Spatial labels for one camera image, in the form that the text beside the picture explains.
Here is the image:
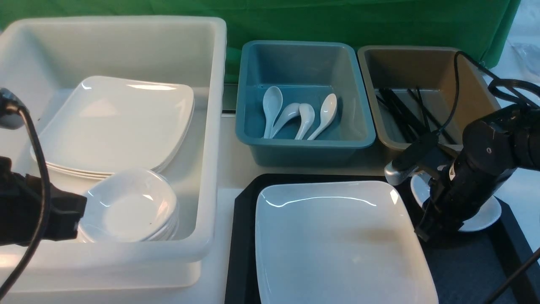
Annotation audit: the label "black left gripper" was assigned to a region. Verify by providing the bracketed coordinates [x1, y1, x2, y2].
[0, 157, 87, 246]

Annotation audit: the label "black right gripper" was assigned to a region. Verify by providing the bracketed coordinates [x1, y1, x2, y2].
[415, 120, 516, 242]

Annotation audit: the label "white small dish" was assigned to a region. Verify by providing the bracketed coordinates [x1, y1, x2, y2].
[410, 171, 502, 233]

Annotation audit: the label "large white rice plate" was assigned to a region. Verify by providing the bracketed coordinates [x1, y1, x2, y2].
[255, 181, 439, 304]

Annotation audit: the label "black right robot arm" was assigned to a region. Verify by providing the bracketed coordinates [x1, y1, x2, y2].
[415, 104, 540, 241]

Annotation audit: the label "bottom stacked white plate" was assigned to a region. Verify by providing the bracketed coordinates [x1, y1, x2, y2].
[34, 110, 194, 180]

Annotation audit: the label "top stacked white square plate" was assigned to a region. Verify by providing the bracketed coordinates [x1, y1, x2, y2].
[39, 76, 195, 175]

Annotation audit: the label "black chopsticks in bin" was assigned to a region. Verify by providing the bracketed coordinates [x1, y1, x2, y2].
[375, 86, 450, 144]

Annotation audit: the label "brown plastic bin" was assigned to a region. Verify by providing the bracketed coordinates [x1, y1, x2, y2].
[357, 46, 501, 158]

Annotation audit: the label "stacked white small bowl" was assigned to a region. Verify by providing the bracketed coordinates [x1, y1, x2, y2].
[78, 168, 180, 243]

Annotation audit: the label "green backdrop cloth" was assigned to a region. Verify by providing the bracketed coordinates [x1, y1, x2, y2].
[0, 0, 520, 82]

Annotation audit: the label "large white plastic tub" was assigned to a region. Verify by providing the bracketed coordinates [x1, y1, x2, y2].
[1, 16, 227, 294]

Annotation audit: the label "white ceramic spoon middle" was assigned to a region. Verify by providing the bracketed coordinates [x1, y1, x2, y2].
[269, 103, 300, 138]

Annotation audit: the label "teal plastic bin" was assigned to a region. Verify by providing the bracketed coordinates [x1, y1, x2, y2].
[235, 41, 376, 167]

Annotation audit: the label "white ceramic spoon left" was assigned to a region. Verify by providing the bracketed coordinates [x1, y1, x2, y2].
[262, 86, 283, 138]

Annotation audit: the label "black camera cable left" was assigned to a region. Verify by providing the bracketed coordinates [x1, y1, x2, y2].
[0, 106, 52, 300]

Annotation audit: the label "black camera cable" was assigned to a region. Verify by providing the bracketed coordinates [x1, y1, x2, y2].
[437, 51, 540, 136]
[0, 106, 52, 300]

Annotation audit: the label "black camera cable right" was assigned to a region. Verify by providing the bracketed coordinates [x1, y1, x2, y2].
[437, 51, 540, 136]

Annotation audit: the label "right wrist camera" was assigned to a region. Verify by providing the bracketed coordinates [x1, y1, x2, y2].
[384, 131, 455, 185]

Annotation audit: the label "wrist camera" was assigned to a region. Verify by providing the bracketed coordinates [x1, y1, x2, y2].
[384, 131, 455, 185]
[0, 88, 27, 130]

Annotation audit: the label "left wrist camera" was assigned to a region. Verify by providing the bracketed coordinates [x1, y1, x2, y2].
[0, 88, 27, 130]

